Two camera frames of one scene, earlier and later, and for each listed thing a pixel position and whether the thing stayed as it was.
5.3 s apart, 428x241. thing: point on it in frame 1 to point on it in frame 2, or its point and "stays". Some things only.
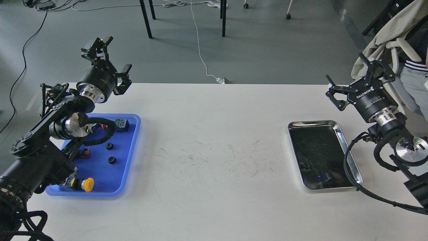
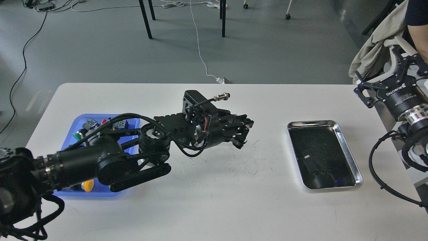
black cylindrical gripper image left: x=99 y=82 to x=201 y=124
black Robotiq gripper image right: x=372 y=99 to x=402 y=95
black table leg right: x=223 y=15 stays
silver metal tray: x=319 y=147 stays
